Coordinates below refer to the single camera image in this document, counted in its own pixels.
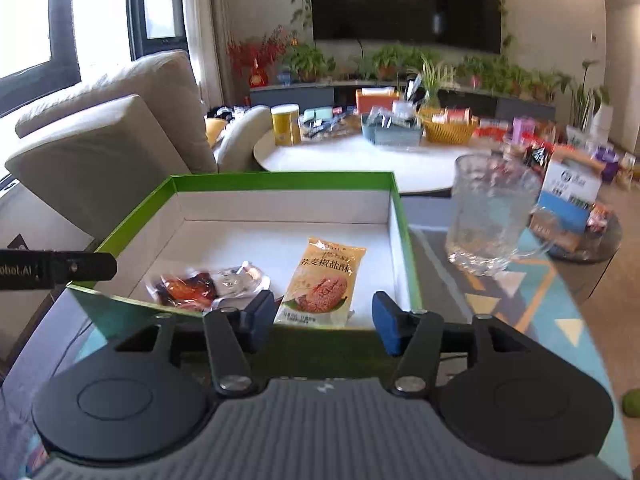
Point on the green cardboard box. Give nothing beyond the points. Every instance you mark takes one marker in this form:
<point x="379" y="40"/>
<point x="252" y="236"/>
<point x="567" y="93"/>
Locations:
<point x="250" y="250"/>

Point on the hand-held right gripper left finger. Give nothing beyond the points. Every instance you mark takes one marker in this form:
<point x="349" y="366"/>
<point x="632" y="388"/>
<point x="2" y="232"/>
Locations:
<point x="257" y="317"/>

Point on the tall leafy plant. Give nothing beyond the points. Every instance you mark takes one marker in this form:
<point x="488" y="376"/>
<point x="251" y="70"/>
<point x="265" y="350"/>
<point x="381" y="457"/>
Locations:
<point x="585" y="100"/>

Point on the red orange snack packet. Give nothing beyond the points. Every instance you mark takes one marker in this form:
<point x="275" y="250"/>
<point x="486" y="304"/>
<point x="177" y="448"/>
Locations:
<point x="182" y="287"/>

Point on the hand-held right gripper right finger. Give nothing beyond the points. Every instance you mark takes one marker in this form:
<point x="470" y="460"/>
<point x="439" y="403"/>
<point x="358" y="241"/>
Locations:
<point x="387" y="320"/>

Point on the row of potted plants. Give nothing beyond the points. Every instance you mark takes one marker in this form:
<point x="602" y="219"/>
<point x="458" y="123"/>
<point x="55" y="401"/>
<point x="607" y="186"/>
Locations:
<point x="510" y="77"/>

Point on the white cylinder appliance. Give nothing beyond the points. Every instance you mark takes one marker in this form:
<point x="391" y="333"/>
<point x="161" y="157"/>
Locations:
<point x="602" y="125"/>

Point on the spider plant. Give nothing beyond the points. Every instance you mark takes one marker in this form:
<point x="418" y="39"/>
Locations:
<point x="432" y="77"/>

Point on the wicker basket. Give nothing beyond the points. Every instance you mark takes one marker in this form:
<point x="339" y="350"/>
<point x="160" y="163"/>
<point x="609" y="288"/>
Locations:
<point x="449" y="130"/>

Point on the purple box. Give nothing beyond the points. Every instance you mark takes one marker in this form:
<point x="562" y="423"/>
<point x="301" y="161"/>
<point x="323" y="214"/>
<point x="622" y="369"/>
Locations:
<point x="611" y="162"/>

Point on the narrow black frame window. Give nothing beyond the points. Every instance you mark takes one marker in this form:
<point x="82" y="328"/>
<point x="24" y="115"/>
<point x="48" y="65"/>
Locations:
<point x="160" y="0"/>

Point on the white round table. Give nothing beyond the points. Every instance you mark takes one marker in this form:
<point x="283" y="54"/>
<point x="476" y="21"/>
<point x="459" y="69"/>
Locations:
<point x="340" y="160"/>

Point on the pile of colourful snack packets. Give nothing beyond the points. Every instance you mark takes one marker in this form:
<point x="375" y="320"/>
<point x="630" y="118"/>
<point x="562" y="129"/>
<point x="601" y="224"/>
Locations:
<point x="520" y="135"/>

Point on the potted green plant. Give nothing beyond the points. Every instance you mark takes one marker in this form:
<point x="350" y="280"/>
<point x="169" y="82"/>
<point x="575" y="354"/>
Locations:
<point x="310" y="62"/>
<point x="392" y="60"/>

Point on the blue grey basket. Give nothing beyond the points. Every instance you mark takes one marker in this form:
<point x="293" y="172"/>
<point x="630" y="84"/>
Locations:
<point x="392" y="134"/>

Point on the white blue carton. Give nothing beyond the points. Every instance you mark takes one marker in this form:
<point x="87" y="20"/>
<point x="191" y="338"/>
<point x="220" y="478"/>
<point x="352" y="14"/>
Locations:
<point x="570" y="190"/>

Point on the dark round side table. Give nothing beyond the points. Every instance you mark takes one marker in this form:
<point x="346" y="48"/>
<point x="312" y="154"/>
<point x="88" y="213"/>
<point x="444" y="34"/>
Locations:
<point x="600" y="260"/>

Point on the glass mug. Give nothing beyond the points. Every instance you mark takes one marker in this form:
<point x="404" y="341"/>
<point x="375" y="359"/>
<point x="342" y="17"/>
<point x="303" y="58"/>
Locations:
<point x="485" y="210"/>

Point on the beige cracker packet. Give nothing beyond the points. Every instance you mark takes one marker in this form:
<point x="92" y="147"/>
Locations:
<point x="325" y="280"/>

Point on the pale green box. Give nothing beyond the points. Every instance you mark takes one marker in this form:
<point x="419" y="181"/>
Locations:
<point x="317" y="113"/>

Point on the green round fruit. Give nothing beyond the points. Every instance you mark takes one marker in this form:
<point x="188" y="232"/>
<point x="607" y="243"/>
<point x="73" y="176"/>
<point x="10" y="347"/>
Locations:
<point x="632" y="404"/>

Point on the red flower bouquet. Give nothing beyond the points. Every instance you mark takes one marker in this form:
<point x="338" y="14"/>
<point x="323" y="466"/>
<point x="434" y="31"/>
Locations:
<point x="255" y="50"/>

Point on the black television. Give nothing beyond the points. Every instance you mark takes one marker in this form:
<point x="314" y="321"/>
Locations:
<point x="400" y="0"/>

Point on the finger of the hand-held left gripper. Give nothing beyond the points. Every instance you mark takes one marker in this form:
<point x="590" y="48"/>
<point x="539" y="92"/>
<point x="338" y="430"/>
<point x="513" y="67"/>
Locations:
<point x="85" y="266"/>

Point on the orange box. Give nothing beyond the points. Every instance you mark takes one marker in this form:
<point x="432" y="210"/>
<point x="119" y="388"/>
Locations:
<point x="375" y="100"/>

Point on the red gold ornament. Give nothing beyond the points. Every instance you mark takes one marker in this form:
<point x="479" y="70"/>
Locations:
<point x="257" y="77"/>

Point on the grey television console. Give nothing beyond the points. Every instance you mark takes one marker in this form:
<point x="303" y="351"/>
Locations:
<point x="300" y="95"/>

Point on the yellow can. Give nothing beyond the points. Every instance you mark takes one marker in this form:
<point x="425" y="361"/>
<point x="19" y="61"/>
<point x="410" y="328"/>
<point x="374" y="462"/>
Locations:
<point x="286" y="125"/>

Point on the large black frame window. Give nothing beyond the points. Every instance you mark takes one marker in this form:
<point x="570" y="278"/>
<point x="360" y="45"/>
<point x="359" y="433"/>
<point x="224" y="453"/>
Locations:
<point x="30" y="10"/>

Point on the beige sofa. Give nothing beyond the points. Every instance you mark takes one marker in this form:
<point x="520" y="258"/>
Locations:
<point x="125" y="125"/>

